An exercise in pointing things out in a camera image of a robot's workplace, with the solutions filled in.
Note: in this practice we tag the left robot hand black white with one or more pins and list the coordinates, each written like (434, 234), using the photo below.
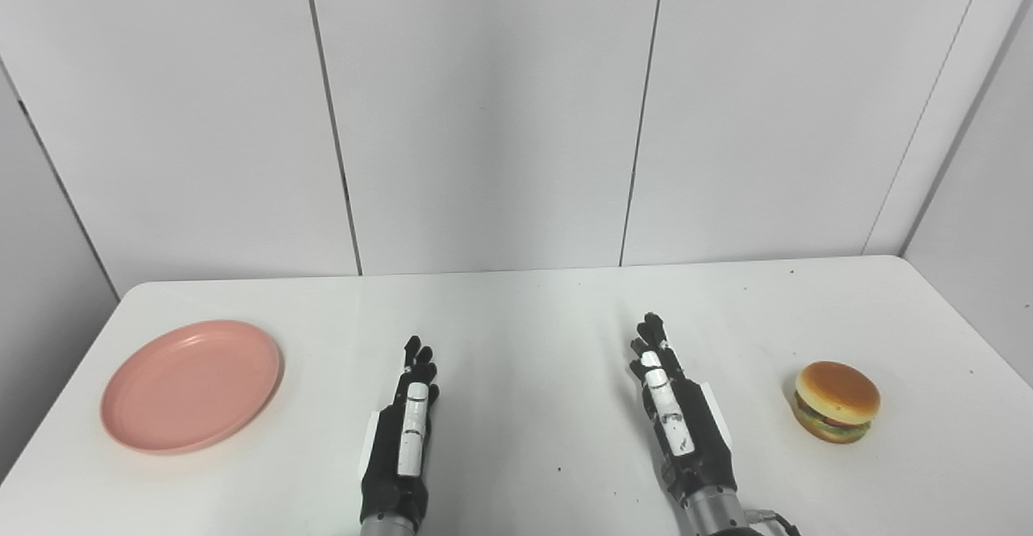
(387, 455)

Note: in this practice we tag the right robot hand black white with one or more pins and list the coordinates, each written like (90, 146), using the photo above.
(702, 439)

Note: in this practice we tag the toy hamburger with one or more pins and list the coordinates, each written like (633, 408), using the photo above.
(835, 401)

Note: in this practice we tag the pink plate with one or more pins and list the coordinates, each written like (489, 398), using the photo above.
(192, 385)

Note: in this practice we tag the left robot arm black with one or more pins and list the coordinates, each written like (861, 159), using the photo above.
(389, 526)

